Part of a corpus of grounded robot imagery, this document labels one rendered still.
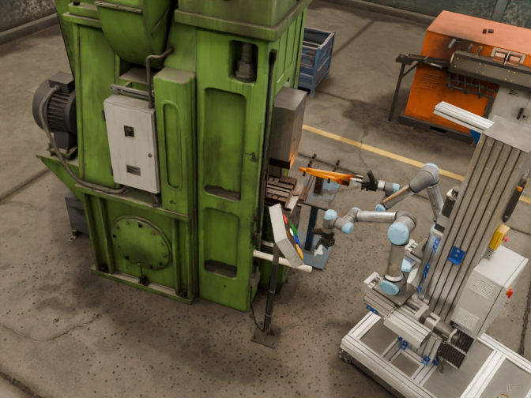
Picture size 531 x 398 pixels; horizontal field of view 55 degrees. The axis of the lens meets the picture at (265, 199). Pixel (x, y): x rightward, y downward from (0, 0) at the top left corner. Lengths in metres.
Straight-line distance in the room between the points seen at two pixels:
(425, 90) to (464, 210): 3.96
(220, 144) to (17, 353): 2.17
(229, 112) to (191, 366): 1.89
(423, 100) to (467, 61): 0.80
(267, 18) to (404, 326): 2.06
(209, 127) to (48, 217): 2.44
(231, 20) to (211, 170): 1.10
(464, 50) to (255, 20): 4.20
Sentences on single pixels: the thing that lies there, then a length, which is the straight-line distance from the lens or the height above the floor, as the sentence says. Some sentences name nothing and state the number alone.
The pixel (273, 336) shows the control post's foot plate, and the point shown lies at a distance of 4.17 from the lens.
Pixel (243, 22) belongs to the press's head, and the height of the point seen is 2.37.
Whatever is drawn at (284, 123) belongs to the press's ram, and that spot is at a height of 1.65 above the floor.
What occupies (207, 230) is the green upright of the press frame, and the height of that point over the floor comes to 0.73.
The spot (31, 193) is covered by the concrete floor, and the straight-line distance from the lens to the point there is 5.71.
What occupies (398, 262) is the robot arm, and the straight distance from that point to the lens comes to 3.20.
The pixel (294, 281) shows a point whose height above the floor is 0.00.
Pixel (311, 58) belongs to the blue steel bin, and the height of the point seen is 0.56.
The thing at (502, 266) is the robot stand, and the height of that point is 1.23.
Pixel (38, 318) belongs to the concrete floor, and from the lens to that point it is 4.49.
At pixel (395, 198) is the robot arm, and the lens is 3.74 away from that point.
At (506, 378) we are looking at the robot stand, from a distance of 4.22.
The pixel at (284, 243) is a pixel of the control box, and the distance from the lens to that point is 3.21.
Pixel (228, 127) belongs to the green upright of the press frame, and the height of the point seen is 1.65.
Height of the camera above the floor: 3.34
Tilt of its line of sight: 38 degrees down
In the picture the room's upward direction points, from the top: 5 degrees clockwise
